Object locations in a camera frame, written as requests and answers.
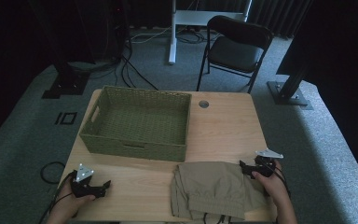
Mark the person's right hand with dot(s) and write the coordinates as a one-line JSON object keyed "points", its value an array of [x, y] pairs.
{"points": [[275, 186]]}

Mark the green woven basket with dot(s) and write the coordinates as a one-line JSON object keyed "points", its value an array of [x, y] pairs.
{"points": [[143, 124]]}

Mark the black folding chair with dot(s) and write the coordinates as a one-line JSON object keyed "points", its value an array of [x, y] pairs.
{"points": [[236, 53]]}

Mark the white desk frame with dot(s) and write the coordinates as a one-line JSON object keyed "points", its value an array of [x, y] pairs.
{"points": [[199, 17]]}

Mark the dark equipment rack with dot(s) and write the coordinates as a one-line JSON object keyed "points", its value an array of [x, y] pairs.
{"points": [[105, 28]]}

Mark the grey table grommet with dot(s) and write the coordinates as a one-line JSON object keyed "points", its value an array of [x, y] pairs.
{"points": [[203, 104]]}

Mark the dark curtain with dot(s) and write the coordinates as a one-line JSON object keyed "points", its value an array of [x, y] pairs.
{"points": [[279, 15]]}

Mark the person's left hand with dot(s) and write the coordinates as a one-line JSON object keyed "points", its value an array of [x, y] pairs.
{"points": [[66, 203]]}

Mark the black metal stand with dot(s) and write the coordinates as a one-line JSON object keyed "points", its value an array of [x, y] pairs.
{"points": [[66, 82], [289, 93]]}

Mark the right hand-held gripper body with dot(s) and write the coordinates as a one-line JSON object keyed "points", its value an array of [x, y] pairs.
{"points": [[265, 165]]}

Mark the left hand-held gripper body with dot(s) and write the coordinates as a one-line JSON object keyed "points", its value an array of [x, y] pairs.
{"points": [[84, 186]]}

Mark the khaki pants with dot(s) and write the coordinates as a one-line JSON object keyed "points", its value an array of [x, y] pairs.
{"points": [[211, 186]]}

